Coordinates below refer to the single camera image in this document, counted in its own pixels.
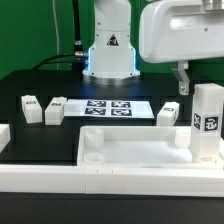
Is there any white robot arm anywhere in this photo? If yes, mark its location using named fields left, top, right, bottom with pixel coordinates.
left=83, top=0, right=224, bottom=95

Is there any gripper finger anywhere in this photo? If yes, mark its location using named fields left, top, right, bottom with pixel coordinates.
left=172, top=61, right=190, bottom=95

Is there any white left fence block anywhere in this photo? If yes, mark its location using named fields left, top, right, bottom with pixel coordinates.
left=0, top=124, right=10, bottom=153

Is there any white marker sheet with tags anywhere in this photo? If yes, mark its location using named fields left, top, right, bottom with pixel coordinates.
left=64, top=99, right=154, bottom=119

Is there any white desk tabletop tray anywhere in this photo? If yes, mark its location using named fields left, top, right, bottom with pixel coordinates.
left=77, top=126, right=224, bottom=170

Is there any black cable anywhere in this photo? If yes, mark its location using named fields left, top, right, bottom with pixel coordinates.
left=31, top=0, right=90, bottom=71

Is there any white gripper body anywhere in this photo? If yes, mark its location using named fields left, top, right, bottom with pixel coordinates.
left=139, top=0, right=224, bottom=63

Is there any white front fence bar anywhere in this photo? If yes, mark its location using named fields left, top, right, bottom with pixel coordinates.
left=0, top=165, right=224, bottom=198

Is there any white thin cable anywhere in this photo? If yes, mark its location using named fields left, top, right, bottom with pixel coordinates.
left=51, top=0, right=61, bottom=71

